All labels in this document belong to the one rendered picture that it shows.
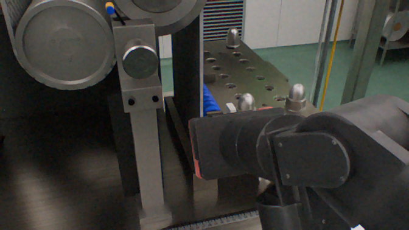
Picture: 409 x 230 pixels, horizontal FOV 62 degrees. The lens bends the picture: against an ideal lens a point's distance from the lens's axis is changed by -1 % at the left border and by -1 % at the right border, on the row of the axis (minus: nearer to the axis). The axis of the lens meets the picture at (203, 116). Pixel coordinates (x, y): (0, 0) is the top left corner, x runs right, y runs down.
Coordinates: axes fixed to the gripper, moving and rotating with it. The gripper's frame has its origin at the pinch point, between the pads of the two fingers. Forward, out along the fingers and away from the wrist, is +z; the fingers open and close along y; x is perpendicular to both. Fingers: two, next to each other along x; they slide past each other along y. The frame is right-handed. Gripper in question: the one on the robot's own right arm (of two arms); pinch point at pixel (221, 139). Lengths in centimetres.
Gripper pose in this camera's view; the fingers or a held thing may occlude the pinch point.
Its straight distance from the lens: 46.0
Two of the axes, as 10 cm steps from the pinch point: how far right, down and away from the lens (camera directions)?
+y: 9.6, -1.4, 2.3
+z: -2.3, 0.2, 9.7
